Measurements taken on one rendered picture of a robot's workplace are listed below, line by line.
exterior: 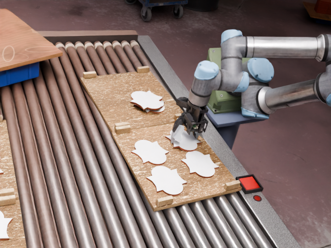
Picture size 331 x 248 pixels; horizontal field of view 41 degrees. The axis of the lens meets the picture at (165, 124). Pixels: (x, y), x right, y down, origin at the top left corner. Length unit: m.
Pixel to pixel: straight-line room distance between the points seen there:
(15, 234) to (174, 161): 0.62
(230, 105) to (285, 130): 1.70
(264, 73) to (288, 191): 1.42
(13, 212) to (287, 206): 2.03
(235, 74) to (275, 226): 0.54
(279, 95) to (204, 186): 0.48
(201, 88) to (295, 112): 2.55
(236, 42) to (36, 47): 0.90
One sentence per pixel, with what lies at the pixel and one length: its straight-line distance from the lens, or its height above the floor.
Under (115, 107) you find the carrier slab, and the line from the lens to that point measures 1.88.
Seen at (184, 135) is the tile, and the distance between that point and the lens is 1.77.
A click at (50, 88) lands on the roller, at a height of 0.92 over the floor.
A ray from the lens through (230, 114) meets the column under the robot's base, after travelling 2.10.
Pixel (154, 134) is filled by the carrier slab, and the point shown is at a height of 0.94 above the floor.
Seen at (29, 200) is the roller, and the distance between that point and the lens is 1.49.
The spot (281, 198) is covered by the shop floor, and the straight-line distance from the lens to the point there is 3.10.
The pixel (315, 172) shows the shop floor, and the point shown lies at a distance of 3.45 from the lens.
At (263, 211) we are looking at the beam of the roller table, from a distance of 1.61.
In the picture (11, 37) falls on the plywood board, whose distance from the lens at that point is 2.14.
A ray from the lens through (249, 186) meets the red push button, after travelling 1.66.
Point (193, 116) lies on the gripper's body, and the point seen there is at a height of 1.09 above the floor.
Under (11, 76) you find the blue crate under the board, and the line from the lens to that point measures 1.99.
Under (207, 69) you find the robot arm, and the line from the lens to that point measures 1.51.
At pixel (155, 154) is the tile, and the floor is 0.94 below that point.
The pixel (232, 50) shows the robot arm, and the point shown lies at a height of 1.34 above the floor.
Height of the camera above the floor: 2.01
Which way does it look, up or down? 36 degrees down
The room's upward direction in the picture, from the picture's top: 12 degrees clockwise
